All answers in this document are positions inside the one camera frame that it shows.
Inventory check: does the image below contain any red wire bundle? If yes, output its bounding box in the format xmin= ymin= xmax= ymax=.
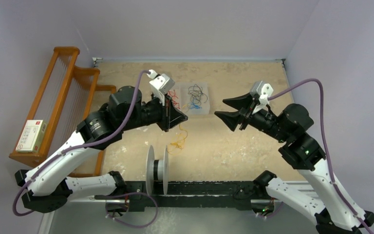
xmin=168 ymin=90 xmax=182 ymax=109

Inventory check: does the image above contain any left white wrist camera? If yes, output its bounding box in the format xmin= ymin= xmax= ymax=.
xmin=148 ymin=69 xmax=175 ymax=106

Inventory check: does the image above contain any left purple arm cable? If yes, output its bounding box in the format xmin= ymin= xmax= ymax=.
xmin=12 ymin=69 xmax=151 ymax=217

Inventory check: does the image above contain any white red cardboard box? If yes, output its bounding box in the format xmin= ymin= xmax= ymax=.
xmin=15 ymin=119 xmax=47 ymax=153

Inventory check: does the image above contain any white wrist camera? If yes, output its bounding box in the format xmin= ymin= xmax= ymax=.
xmin=148 ymin=69 xmax=175 ymax=106
xmin=249 ymin=81 xmax=274 ymax=114

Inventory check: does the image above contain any grey cable spool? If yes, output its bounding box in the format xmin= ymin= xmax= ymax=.
xmin=146 ymin=145 xmax=169 ymax=195

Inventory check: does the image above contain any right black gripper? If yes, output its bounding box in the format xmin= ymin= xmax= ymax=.
xmin=214 ymin=92 xmax=290 ymax=142

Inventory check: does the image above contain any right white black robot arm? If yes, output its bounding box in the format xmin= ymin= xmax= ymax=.
xmin=215 ymin=94 xmax=374 ymax=234

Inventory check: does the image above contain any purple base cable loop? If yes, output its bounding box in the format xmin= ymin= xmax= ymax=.
xmin=105 ymin=190 xmax=160 ymax=228

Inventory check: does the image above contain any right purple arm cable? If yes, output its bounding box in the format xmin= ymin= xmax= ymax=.
xmin=267 ymin=78 xmax=374 ymax=234

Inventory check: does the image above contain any blue wire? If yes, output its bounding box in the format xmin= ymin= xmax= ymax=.
xmin=188 ymin=101 xmax=204 ymax=112

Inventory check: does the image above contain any black wire bundle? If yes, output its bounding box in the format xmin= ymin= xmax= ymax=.
xmin=187 ymin=84 xmax=208 ymax=106

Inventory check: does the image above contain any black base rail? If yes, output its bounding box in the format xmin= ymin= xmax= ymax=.
xmin=104 ymin=179 xmax=286 ymax=212

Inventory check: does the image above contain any clear plastic compartment tray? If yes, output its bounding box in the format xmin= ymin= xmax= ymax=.
xmin=168 ymin=82 xmax=210 ymax=116

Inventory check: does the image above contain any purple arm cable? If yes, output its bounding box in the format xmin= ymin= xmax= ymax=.
xmin=267 ymin=78 xmax=374 ymax=234
xmin=12 ymin=69 xmax=151 ymax=217

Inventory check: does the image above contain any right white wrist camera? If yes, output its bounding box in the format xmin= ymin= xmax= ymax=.
xmin=249 ymin=81 xmax=274 ymax=114

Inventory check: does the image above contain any orange wooden rack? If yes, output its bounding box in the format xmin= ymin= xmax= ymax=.
xmin=9 ymin=46 xmax=117 ymax=168

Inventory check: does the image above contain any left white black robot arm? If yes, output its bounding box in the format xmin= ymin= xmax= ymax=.
xmin=15 ymin=86 xmax=187 ymax=214

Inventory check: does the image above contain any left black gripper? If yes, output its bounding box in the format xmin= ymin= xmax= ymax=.
xmin=120 ymin=91 xmax=188 ymax=132

